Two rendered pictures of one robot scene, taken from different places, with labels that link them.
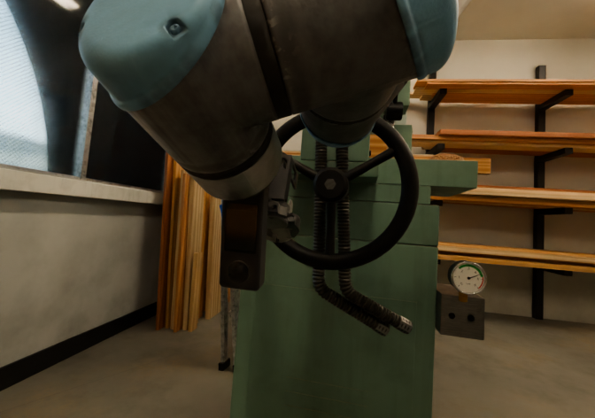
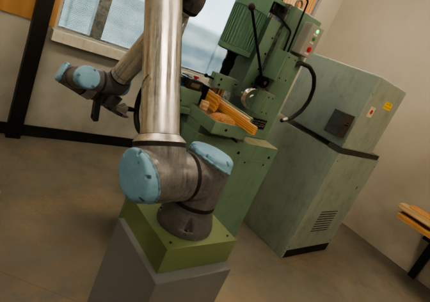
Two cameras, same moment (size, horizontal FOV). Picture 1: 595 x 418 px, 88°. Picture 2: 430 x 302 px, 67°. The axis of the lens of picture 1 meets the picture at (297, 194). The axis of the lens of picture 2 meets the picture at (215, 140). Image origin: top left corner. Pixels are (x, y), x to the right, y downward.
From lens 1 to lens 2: 142 cm
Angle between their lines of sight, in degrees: 42
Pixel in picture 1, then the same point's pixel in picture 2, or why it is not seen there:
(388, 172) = (193, 111)
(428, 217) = (194, 137)
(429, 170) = (203, 118)
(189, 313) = not seen: hidden behind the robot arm
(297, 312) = not seen: hidden behind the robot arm
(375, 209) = (185, 125)
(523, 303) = not seen: outside the picture
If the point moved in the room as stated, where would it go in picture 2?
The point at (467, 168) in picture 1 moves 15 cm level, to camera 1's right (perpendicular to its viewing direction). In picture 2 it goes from (211, 123) to (235, 138)
